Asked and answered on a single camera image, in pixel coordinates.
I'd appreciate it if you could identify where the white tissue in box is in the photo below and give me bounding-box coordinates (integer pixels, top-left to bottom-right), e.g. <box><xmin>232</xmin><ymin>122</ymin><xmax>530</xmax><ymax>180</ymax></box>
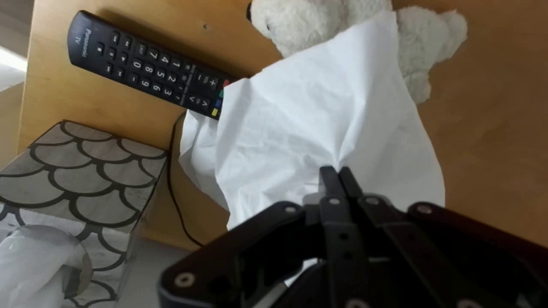
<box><xmin>0</xmin><ymin>223</ymin><xmax>95</xmax><ymax>308</ymax></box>

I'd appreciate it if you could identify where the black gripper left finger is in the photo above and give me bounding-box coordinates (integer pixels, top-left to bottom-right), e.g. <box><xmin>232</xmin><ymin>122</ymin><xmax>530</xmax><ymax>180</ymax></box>
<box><xmin>155</xmin><ymin>167</ymin><xmax>369</xmax><ymax>308</ymax></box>

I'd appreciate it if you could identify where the black remote control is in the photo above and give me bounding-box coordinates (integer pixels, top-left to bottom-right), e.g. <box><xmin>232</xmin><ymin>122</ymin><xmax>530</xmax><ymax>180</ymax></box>
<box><xmin>65</xmin><ymin>9</ymin><xmax>232</xmax><ymax>122</ymax></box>

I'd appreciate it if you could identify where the scale pattern tissue box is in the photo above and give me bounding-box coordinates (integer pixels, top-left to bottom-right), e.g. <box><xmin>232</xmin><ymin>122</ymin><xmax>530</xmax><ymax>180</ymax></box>
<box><xmin>0</xmin><ymin>119</ymin><xmax>169</xmax><ymax>308</ymax></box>

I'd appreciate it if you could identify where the thin black cable loop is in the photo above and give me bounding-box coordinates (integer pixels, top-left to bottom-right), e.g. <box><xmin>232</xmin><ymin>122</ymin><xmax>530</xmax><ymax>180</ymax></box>
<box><xmin>166</xmin><ymin>112</ymin><xmax>207</xmax><ymax>251</ymax></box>

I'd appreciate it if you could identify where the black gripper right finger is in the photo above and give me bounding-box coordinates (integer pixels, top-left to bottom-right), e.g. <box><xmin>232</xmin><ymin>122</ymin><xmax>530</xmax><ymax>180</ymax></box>
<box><xmin>339</xmin><ymin>167</ymin><xmax>548</xmax><ymax>308</ymax></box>

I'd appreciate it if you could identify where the white plush toy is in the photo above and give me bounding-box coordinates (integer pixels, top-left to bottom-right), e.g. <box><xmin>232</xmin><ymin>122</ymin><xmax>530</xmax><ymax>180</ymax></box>
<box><xmin>248</xmin><ymin>0</ymin><xmax>469</xmax><ymax>107</ymax></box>

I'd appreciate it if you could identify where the light wooden dresser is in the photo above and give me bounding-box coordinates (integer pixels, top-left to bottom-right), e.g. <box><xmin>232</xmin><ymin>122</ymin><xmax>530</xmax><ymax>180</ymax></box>
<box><xmin>15</xmin><ymin>0</ymin><xmax>548</xmax><ymax>254</ymax></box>

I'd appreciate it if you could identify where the white paper towel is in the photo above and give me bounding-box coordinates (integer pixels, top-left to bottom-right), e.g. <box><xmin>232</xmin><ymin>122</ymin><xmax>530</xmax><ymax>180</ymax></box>
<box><xmin>176</xmin><ymin>9</ymin><xmax>446</xmax><ymax>288</ymax></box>

